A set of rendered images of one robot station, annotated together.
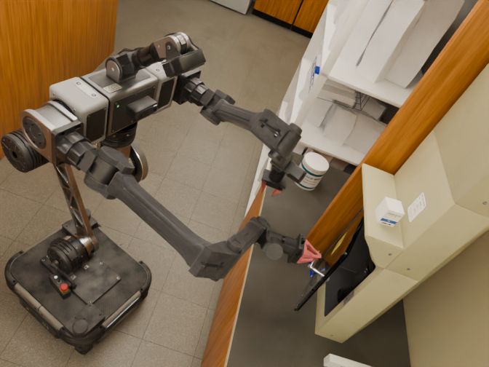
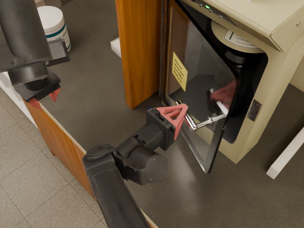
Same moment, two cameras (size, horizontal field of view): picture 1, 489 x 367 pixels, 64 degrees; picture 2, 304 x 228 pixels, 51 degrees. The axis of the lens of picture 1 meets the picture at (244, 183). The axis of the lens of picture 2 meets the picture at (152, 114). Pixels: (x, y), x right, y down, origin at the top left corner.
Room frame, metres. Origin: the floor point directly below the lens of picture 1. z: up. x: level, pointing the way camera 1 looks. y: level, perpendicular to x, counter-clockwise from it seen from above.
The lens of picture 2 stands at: (0.61, -0.01, 1.81)
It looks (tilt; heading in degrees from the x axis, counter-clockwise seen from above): 54 degrees down; 322
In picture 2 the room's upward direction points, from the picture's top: straight up
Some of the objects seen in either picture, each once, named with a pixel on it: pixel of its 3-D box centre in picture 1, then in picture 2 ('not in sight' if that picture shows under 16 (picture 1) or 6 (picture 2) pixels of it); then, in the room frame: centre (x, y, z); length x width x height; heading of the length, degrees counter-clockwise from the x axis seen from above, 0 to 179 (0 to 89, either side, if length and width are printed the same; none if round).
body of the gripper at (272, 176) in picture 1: (276, 175); (34, 77); (1.22, -0.10, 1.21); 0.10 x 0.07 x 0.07; 96
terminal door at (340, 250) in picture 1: (332, 256); (189, 91); (0.96, -0.40, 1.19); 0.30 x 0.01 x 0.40; 166
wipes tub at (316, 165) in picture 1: (310, 171); (49, 33); (1.59, -0.28, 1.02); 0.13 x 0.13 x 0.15
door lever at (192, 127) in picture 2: (319, 263); (192, 114); (0.89, -0.35, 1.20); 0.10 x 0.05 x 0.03; 166
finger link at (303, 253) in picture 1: (307, 253); (172, 120); (0.91, -0.30, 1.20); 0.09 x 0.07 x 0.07; 96
